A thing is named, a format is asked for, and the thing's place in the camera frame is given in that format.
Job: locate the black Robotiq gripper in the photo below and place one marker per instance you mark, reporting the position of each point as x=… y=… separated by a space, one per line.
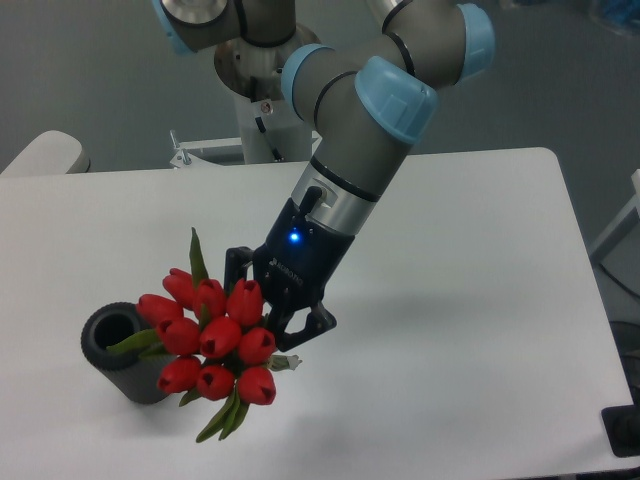
x=292 y=268

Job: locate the red tulip bouquet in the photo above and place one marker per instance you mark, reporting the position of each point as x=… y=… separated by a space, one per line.
x=218 y=339

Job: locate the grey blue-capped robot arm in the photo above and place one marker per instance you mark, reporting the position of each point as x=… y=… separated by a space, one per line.
x=370 y=105

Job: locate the dark grey ribbed vase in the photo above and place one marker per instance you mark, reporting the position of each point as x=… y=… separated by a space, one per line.
x=135 y=378

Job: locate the white chair armrest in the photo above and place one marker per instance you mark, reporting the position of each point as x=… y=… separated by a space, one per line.
x=51 y=153

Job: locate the black device at table edge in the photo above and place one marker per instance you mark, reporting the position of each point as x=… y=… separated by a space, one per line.
x=622 y=429

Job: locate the black gripper cable connector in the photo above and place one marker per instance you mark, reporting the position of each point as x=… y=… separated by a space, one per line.
x=312 y=196

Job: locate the white furniture frame at right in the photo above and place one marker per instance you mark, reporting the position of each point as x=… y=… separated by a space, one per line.
x=618 y=228

